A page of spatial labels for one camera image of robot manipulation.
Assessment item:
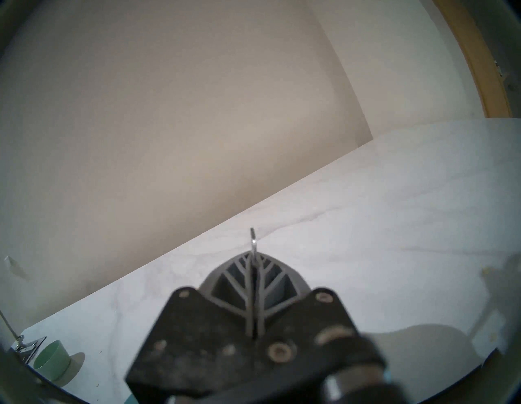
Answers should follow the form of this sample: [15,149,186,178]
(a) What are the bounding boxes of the curved metal faucet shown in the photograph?
[0,310,26,347]

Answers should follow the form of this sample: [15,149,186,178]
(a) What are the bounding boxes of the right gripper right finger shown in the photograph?
[254,252,386,392]

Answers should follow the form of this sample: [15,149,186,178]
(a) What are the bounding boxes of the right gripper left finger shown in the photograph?
[124,252,255,404]

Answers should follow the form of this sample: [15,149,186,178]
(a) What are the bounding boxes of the wooden door frame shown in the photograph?
[433,0,513,119]

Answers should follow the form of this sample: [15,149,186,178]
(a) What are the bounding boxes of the green plastic bowl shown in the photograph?
[33,340,72,383]

